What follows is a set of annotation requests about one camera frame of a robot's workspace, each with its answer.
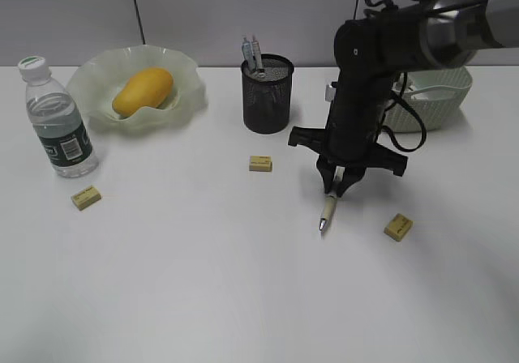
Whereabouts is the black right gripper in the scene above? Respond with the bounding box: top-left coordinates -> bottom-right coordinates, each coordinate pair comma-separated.
288,126 -> 408,198

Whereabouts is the beige grip white pen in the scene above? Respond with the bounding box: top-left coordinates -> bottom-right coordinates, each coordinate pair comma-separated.
319,175 -> 340,237

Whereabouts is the yellow eraser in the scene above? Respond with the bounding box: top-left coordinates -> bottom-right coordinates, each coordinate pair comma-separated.
384,213 -> 414,242
248,156 -> 272,172
71,186 -> 102,211

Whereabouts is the grey grip white pen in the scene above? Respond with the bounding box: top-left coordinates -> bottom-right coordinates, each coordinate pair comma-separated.
251,35 -> 265,78

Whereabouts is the blue grip pen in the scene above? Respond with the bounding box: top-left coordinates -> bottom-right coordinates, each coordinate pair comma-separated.
242,36 -> 256,73

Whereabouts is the yellow mango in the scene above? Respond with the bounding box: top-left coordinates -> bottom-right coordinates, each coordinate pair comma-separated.
112,67 -> 174,117

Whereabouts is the clear plastic water bottle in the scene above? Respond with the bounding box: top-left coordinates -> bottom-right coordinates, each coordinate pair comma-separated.
18,55 -> 98,178

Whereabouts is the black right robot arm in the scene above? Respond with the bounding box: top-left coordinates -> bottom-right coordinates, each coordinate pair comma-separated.
288,0 -> 518,196

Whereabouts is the black mesh pen holder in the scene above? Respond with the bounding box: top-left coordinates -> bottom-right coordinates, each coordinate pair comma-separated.
241,53 -> 294,135

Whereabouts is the translucent green wavy plate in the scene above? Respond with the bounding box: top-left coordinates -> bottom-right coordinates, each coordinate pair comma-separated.
66,45 -> 208,136

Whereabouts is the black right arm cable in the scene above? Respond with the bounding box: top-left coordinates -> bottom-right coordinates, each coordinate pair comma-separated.
362,0 -> 429,152

